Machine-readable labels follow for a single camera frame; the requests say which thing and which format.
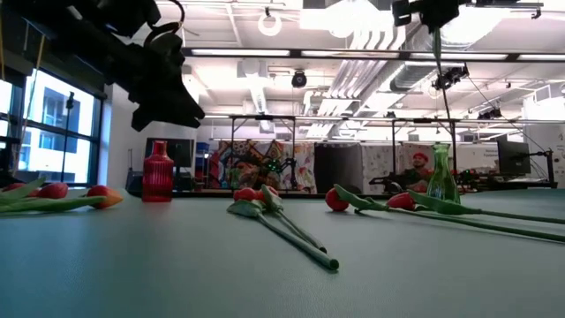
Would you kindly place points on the black ceiling camera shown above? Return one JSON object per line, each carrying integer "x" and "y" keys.
{"x": 490, "y": 114}

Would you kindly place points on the black ceiling camera rig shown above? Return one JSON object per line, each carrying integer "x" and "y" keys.
{"x": 450, "y": 78}

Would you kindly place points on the red ribbed glass vase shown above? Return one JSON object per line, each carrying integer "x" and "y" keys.
{"x": 157, "y": 176}

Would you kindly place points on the black metal rig frame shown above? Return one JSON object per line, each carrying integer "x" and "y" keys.
{"x": 454, "y": 146}
{"x": 232, "y": 154}

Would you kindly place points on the black monitor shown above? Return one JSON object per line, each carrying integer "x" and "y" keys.
{"x": 183, "y": 152}
{"x": 514, "y": 156}

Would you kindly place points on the white patterned cloth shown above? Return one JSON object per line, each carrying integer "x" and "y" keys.
{"x": 379, "y": 159}

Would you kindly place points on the black case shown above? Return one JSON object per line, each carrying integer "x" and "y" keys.
{"x": 134, "y": 183}

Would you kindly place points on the black tripod stand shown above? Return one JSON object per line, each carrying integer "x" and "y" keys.
{"x": 69, "y": 101}

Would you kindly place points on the person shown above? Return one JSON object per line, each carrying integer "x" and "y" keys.
{"x": 417, "y": 170}

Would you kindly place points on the teal green table mat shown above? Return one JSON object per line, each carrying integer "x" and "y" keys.
{"x": 176, "y": 265}

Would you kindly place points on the black background robot arm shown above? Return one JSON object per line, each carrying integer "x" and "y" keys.
{"x": 388, "y": 181}
{"x": 276, "y": 167}

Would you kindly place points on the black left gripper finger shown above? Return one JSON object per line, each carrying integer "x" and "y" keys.
{"x": 176, "y": 110}

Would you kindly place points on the black overhead light beam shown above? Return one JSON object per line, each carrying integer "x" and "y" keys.
{"x": 296, "y": 54}

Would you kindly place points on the large glass window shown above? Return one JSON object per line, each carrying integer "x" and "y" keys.
{"x": 57, "y": 132}

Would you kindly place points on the black overhead camera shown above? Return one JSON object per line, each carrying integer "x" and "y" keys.
{"x": 299, "y": 80}

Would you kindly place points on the yellow artificial tulip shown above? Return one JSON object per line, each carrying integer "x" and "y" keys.
{"x": 438, "y": 57}

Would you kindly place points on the blue storage bin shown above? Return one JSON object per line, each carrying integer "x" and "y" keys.
{"x": 203, "y": 147}

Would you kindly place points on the green glass vase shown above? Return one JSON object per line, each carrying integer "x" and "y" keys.
{"x": 441, "y": 181}

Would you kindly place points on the black metal table frame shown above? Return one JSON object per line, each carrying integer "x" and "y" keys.
{"x": 198, "y": 193}

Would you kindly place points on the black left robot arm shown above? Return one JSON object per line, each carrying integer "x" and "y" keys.
{"x": 66, "y": 26}

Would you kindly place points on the black curtain panel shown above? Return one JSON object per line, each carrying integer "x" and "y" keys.
{"x": 337, "y": 168}

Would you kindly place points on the colourful patterned cloth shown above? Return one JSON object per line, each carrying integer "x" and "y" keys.
{"x": 247, "y": 154}

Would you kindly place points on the orange artificial tulip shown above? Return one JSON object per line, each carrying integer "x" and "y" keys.
{"x": 271, "y": 191}
{"x": 335, "y": 199}
{"x": 103, "y": 195}

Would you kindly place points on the silver ventilation duct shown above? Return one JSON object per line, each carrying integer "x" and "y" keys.
{"x": 410, "y": 75}

